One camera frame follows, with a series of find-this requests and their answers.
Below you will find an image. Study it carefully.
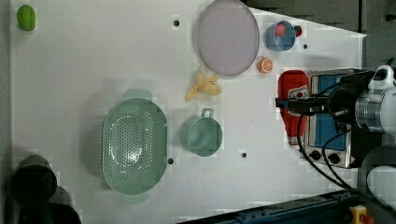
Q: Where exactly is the grey round plate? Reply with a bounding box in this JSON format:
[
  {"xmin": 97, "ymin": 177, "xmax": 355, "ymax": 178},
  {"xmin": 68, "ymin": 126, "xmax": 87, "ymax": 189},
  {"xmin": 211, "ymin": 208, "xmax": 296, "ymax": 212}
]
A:
[{"xmin": 197, "ymin": 0, "xmax": 260, "ymax": 76}]

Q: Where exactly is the black cylinder cup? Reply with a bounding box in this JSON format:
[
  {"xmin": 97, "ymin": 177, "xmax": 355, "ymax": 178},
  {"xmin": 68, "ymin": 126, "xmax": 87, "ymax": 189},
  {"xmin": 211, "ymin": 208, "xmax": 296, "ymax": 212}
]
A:
[{"xmin": 8, "ymin": 155, "xmax": 57, "ymax": 207}]

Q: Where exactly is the silver toaster oven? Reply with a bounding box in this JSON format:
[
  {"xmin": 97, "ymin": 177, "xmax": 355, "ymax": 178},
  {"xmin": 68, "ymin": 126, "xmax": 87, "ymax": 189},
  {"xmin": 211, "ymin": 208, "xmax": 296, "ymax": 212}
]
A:
[{"xmin": 305, "ymin": 69, "xmax": 382, "ymax": 169}]

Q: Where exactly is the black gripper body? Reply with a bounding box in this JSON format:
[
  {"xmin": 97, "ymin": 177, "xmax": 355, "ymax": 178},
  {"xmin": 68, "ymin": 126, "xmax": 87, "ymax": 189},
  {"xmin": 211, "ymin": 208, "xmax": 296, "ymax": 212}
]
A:
[{"xmin": 327, "ymin": 71, "xmax": 374, "ymax": 122}]

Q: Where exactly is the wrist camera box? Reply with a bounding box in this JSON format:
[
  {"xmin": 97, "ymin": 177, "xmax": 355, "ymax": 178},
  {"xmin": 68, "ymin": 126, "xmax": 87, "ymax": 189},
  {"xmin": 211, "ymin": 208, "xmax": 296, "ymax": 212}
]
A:
[{"xmin": 368, "ymin": 65, "xmax": 395, "ymax": 90}]

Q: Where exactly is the red pepper toy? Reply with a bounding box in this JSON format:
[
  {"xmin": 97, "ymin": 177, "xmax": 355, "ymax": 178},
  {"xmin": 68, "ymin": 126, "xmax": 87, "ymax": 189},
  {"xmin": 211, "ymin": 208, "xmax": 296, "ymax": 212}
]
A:
[{"xmin": 294, "ymin": 25, "xmax": 303, "ymax": 37}]

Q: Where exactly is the black cable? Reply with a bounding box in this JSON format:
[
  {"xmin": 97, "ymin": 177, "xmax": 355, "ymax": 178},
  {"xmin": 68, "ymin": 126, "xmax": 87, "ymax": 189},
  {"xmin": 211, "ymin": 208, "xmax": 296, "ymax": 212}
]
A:
[{"xmin": 295, "ymin": 80, "xmax": 396, "ymax": 213}]

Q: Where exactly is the green lime toy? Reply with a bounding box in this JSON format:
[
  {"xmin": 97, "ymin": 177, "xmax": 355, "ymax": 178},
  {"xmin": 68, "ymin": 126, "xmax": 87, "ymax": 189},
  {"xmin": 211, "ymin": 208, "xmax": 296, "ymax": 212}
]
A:
[{"xmin": 17, "ymin": 5, "xmax": 36, "ymax": 32}]

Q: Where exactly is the green measuring cup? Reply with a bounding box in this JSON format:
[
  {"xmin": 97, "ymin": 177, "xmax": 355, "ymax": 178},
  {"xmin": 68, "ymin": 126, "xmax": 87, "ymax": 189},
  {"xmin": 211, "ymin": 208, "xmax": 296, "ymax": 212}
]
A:
[{"xmin": 179, "ymin": 108, "xmax": 223, "ymax": 157}]

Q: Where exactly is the blue aluminium frame rail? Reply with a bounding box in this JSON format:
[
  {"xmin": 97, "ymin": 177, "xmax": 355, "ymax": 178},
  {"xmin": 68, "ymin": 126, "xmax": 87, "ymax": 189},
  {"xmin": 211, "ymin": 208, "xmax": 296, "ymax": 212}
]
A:
[{"xmin": 177, "ymin": 190, "xmax": 360, "ymax": 224}]

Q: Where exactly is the peeled banana toy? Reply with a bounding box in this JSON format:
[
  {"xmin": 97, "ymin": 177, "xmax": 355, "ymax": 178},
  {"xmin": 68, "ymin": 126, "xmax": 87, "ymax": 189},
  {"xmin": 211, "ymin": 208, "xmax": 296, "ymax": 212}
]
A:
[{"xmin": 185, "ymin": 71, "xmax": 222, "ymax": 102}]

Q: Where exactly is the red ketchup bottle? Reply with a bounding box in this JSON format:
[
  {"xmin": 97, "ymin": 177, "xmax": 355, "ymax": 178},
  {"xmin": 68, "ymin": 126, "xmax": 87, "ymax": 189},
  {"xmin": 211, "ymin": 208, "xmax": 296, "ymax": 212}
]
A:
[{"xmin": 277, "ymin": 70, "xmax": 310, "ymax": 147}]

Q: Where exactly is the blue bowl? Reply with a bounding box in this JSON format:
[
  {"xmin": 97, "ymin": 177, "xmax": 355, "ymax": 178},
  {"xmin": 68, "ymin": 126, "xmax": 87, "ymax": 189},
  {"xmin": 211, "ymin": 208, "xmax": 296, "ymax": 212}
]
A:
[{"xmin": 265, "ymin": 21, "xmax": 296, "ymax": 51}]

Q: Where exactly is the strawberry toy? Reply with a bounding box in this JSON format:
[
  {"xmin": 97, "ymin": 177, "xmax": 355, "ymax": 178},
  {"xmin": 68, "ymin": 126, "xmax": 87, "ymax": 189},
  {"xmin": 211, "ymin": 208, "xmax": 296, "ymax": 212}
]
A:
[{"xmin": 275, "ymin": 23, "xmax": 286, "ymax": 36}]

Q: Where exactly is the yellow emergency stop button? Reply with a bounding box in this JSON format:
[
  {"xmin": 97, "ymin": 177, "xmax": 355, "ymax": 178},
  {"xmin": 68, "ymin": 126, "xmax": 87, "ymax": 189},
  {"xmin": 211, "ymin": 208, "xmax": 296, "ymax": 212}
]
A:
[{"xmin": 349, "ymin": 205, "xmax": 375, "ymax": 224}]

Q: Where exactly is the orange slice toy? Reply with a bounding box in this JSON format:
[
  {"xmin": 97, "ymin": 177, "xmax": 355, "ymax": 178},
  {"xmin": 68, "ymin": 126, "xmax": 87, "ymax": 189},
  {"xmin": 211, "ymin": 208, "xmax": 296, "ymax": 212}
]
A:
[{"xmin": 257, "ymin": 58, "xmax": 274, "ymax": 74}]

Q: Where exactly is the green strainer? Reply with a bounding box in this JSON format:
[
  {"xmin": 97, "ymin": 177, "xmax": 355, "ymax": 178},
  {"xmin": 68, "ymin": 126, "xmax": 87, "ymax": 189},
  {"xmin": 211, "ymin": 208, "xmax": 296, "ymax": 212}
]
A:
[{"xmin": 101, "ymin": 89, "xmax": 168, "ymax": 203}]

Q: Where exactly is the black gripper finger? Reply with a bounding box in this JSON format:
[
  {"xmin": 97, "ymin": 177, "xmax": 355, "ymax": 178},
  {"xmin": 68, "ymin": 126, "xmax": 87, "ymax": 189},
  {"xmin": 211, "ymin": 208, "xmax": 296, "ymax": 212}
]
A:
[{"xmin": 276, "ymin": 97, "xmax": 328, "ymax": 116}]

